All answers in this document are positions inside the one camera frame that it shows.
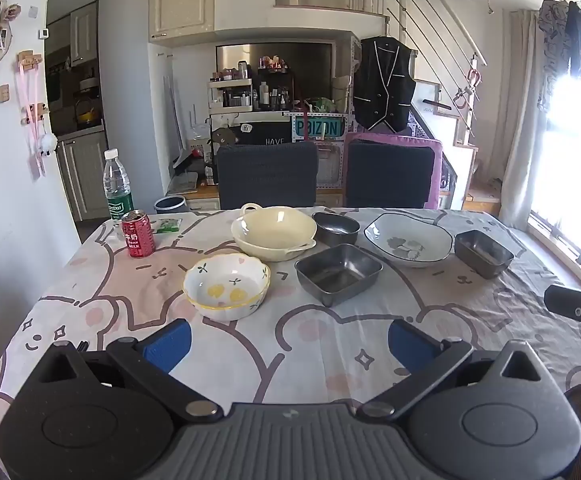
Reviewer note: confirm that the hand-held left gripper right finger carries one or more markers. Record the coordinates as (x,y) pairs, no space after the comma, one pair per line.
(413,347)

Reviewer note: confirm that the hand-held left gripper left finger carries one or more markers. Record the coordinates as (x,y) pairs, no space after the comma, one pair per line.
(168,345)

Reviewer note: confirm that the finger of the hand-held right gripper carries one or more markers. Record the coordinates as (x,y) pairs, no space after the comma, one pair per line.
(565,300)

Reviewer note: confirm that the lemon print bowl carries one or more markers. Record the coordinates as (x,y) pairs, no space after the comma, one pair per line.
(225,290)

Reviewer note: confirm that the square steel bowl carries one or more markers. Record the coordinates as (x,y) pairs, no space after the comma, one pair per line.
(338,280)
(480,255)

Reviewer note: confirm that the white floral plate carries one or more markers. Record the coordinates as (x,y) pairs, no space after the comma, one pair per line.
(405,240)

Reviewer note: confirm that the oval steel bowl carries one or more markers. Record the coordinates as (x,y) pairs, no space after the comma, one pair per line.
(335,232)

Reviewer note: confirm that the cartoon print tablecloth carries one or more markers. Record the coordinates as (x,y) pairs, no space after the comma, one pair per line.
(120,300)

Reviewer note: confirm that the red drink can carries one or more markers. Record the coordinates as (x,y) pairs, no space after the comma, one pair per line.
(138,237)

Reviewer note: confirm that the green packet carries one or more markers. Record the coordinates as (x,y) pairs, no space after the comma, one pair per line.
(166,225)

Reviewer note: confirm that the grey trash bin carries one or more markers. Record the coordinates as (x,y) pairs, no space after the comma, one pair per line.
(170,205)

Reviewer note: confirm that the clear water bottle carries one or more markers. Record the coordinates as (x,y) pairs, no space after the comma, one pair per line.
(118,185)

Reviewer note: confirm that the dark grey chair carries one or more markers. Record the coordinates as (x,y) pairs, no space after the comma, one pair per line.
(390,175)
(265,175)

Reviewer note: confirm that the beige curtain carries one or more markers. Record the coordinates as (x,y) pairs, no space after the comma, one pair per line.
(520,125)

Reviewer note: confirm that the kitchen base cabinet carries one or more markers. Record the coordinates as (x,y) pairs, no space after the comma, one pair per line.
(83,175)

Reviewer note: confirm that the white staircase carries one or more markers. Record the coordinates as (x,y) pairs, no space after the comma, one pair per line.
(453,135)

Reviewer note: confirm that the teal sign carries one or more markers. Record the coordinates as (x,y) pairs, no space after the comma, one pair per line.
(318,127)

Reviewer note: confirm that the yellow pot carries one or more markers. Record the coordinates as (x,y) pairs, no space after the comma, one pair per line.
(88,116)

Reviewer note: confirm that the hanging clothes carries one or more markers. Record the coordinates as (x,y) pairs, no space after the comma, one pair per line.
(568,45)

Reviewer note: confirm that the white cosmetics organizer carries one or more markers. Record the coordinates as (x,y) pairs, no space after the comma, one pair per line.
(230,95)

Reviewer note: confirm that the black vest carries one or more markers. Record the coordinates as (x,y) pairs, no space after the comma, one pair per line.
(383,85)

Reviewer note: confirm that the metal shelf rack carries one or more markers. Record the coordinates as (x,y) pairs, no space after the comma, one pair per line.
(343,85)

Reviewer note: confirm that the stair railing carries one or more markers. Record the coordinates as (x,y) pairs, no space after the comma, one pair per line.
(435,35)

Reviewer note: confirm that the pink ribbon wall hanging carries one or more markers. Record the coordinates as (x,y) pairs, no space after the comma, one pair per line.
(33,110)

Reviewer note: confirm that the cream wall cabinet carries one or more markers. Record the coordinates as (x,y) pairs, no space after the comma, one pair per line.
(183,5)

